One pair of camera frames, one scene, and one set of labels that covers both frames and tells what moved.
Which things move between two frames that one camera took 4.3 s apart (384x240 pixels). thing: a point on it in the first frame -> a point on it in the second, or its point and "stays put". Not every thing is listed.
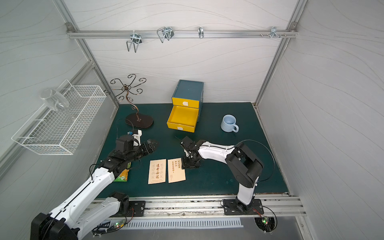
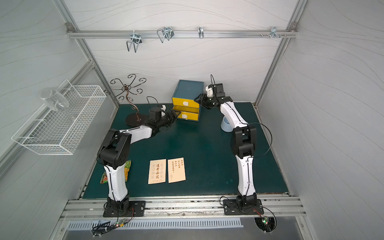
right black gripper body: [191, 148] -> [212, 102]
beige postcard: [175, 172] stays put
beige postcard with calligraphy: [157, 171] stays put
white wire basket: [61, 131] stays put
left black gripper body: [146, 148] -> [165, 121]
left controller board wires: [107, 226] stays put
